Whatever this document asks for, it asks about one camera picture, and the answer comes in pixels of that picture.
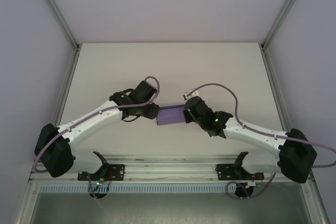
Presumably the aluminium frame post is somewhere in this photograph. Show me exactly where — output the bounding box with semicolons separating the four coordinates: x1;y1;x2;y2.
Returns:
261;0;312;49
33;0;81;51

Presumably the aluminium side frame rail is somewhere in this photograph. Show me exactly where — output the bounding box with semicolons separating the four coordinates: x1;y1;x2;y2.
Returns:
261;45;332;224
14;48;81;224

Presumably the slotted grey cable duct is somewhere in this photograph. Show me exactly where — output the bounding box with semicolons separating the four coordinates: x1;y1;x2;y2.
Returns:
39;184;238;194

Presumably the grey metal sheet panel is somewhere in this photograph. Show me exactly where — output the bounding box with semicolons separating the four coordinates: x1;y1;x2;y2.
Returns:
28;191;317;224

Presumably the black round cable grommet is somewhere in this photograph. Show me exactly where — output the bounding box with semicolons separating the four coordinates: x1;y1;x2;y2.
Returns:
89;191;108;199
234;182;254;199

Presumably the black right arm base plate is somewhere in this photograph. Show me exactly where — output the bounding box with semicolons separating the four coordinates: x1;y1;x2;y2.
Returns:
214;163;265;182

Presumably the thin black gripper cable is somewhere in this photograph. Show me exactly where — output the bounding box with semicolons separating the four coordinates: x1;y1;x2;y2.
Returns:
121;113;144;123

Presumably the aluminium mounting rail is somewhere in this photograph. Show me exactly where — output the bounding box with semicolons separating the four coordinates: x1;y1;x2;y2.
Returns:
30;155;314;183

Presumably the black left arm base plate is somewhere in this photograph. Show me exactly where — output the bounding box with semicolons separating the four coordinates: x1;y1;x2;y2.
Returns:
77;164;125;182

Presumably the purple corrugated paper box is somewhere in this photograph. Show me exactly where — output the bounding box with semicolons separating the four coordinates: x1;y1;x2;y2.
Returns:
156;105;186;126

